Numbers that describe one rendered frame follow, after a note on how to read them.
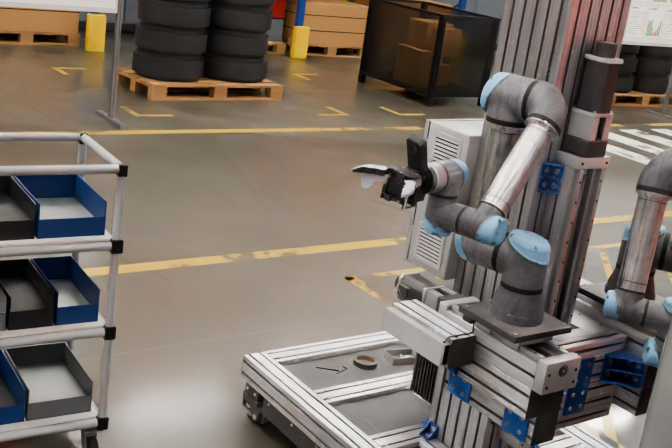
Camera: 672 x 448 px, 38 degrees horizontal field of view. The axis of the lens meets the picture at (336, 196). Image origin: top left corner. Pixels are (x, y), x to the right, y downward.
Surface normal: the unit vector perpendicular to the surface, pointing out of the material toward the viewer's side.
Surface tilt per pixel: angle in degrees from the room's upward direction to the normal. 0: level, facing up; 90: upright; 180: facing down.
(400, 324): 90
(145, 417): 0
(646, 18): 90
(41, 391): 0
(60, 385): 0
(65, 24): 90
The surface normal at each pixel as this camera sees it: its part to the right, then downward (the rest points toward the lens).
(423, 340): -0.81, 0.05
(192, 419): 0.14, -0.95
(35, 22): 0.59, 0.30
